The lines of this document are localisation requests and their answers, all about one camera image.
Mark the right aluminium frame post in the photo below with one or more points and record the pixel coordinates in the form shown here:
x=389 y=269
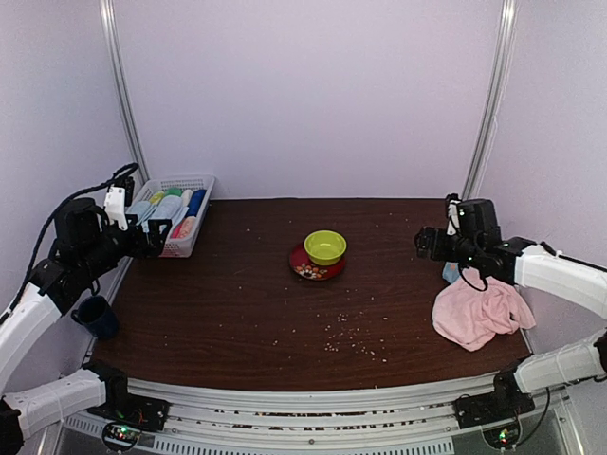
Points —
x=495 y=93

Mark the red floral plate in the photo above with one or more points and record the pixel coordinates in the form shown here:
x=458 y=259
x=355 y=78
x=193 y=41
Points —
x=301 y=264

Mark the pink towel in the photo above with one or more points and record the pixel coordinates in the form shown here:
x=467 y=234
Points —
x=471 y=318

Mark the red rolled towel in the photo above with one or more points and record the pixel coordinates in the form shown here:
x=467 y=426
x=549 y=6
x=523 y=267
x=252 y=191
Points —
x=184 y=229

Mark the green rolled towel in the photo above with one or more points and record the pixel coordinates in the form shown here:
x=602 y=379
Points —
x=173 y=192

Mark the green plastic bowl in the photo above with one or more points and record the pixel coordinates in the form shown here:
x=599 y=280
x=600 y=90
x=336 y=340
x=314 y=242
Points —
x=325 y=247

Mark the dark blue mug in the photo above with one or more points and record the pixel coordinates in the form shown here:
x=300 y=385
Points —
x=97 y=317

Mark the white plastic basket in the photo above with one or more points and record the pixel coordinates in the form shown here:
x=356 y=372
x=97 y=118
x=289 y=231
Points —
x=180 y=248

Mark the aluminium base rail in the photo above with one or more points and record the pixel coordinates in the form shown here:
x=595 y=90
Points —
x=418 y=419

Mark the yellow rolled towel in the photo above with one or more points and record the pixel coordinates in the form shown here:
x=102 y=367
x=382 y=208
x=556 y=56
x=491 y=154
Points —
x=156 y=197

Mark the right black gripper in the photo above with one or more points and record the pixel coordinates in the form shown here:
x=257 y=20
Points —
x=425 y=234

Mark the blue polka dot towel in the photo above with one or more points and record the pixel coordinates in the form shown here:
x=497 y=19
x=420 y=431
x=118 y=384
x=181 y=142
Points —
x=451 y=273

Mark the light blue rolled towel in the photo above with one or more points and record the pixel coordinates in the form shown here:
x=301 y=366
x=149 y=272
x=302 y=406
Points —
x=168 y=208

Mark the dark blue rolled towel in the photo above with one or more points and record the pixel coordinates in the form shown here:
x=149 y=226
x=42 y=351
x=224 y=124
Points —
x=195 y=202

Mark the white rolled towel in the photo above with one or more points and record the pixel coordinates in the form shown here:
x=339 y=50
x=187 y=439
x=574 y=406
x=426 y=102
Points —
x=187 y=196

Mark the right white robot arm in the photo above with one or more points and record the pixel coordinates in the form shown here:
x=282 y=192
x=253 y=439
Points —
x=529 y=265

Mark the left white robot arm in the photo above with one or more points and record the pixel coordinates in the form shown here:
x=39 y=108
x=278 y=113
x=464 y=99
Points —
x=88 y=244

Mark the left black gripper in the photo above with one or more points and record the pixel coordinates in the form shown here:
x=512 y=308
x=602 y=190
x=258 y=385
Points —
x=155 y=244

